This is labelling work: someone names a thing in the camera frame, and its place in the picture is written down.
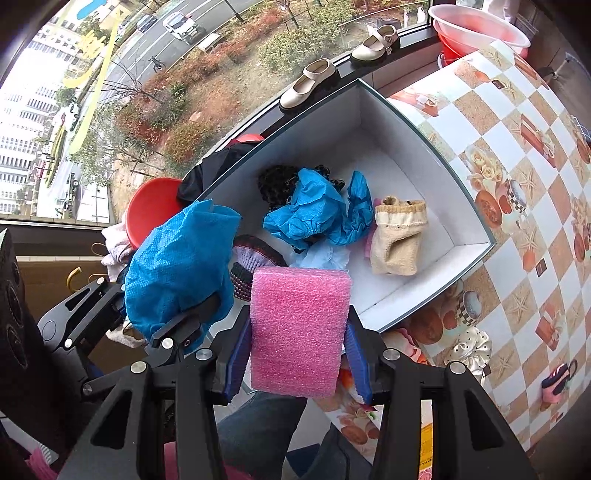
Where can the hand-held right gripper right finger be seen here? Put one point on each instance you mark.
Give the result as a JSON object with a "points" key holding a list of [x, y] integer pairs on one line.
{"points": [[358, 360]]}

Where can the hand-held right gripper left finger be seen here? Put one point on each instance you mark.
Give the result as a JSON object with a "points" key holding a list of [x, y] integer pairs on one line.
{"points": [[235, 360]]}

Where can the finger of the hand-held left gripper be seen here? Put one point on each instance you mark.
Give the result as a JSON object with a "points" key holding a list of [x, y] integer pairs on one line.
{"points": [[184, 325], [87, 309]]}

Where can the blue shoe cover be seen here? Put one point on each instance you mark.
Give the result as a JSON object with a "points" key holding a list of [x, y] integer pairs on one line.
{"points": [[175, 263], [360, 198], [309, 207]]}

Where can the pink foam sponge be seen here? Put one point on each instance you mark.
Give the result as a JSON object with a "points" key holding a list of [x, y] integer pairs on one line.
{"points": [[300, 323]]}

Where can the beige knitted cloth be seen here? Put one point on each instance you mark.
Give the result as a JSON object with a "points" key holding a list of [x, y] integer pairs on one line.
{"points": [[397, 240]]}

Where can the leopard print scrunchie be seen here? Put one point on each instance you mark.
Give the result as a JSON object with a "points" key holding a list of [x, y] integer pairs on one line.
{"points": [[277, 182]]}

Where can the white cardboard box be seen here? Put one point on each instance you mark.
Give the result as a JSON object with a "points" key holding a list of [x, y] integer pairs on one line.
{"points": [[415, 152]]}

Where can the yellow hook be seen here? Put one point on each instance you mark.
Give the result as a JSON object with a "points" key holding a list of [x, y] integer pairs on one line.
{"points": [[76, 274]]}

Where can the white cloth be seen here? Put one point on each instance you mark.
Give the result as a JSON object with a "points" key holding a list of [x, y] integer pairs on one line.
{"points": [[115, 244]]}

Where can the blue jeans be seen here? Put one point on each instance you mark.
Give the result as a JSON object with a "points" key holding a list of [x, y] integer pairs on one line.
{"points": [[258, 429]]}

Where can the yellow cardboard box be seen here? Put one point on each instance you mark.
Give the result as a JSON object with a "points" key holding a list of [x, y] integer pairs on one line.
{"points": [[427, 443]]}

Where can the light blue fluffy cloth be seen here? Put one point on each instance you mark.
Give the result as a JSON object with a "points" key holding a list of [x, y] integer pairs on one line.
{"points": [[323, 256]]}

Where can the polka dot scrunchie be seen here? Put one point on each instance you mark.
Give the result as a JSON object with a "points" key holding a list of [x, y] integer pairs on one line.
{"points": [[471, 353]]}

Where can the pink cloth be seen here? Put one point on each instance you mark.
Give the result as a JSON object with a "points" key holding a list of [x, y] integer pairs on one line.
{"points": [[368, 244]]}

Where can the pink garment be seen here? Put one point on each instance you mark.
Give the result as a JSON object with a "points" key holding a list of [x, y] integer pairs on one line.
{"points": [[171, 461]]}

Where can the red plastic chair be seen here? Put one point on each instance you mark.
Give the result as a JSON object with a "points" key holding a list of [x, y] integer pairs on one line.
{"points": [[152, 203]]}

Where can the black cloth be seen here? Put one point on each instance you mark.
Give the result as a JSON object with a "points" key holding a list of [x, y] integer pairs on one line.
{"points": [[217, 170]]}

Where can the checked printed tablecloth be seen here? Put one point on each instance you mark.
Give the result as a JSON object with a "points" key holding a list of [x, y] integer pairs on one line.
{"points": [[508, 258]]}

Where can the small pink case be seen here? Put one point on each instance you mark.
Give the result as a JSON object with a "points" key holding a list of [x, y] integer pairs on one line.
{"points": [[556, 383]]}

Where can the red plastic basin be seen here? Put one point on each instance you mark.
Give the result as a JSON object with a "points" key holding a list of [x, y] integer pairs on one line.
{"points": [[455, 53]]}

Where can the clear plastic basin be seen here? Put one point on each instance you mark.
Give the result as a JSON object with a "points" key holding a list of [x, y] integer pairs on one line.
{"points": [[475, 23]]}

